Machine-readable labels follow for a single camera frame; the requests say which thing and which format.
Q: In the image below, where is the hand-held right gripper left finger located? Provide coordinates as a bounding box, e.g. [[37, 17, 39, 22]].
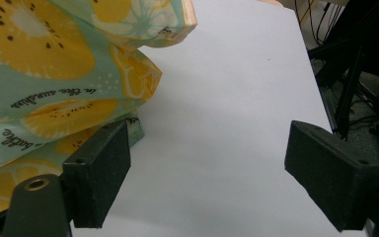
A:
[[61, 119, 132, 229]]

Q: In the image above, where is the lemon print green cloth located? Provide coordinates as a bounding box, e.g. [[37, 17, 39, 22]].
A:
[[0, 0, 198, 221]]

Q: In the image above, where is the black metal stand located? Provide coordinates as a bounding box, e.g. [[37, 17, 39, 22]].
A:
[[307, 0, 379, 141]]

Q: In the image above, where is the black cable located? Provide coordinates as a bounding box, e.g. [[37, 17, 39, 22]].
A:
[[294, 0, 344, 47]]

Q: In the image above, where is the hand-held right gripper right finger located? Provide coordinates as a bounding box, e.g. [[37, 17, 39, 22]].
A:
[[283, 119, 379, 233]]

